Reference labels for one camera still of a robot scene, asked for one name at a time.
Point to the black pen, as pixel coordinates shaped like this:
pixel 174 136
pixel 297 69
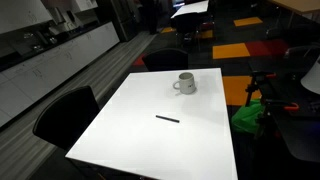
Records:
pixel 167 118

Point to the white ceramic mug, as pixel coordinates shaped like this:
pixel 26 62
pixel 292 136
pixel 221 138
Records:
pixel 185 83

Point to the black chair behind table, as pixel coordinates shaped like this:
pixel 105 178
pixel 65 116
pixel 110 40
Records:
pixel 166 59

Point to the green bag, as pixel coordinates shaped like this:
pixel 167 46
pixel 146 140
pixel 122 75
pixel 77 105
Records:
pixel 245 119

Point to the white background table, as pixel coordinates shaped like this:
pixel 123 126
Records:
pixel 198 7

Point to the black chair left of table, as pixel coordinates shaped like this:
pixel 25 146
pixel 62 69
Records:
pixel 64 120

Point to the black tripod with orange clamps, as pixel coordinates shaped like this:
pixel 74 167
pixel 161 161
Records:
pixel 269 101

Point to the white kitchen counter cabinets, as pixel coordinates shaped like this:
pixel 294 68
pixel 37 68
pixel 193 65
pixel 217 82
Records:
pixel 24 84

